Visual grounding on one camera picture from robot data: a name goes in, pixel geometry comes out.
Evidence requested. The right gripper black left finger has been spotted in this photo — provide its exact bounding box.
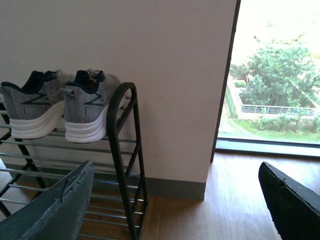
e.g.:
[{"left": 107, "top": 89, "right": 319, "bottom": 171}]
[{"left": 0, "top": 160, "right": 94, "bottom": 240}]

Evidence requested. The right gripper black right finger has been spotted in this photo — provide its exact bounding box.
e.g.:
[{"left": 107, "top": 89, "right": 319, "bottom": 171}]
[{"left": 258, "top": 161, "right": 320, "bottom": 240}]

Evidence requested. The black metal shoe rack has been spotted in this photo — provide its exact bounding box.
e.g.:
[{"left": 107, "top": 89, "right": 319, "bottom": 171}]
[{"left": 0, "top": 82, "right": 148, "bottom": 240}]

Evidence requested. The grey sneaker with navy lining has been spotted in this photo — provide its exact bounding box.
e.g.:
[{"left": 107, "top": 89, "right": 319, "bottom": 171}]
[{"left": 60, "top": 68, "right": 121, "bottom": 143}]

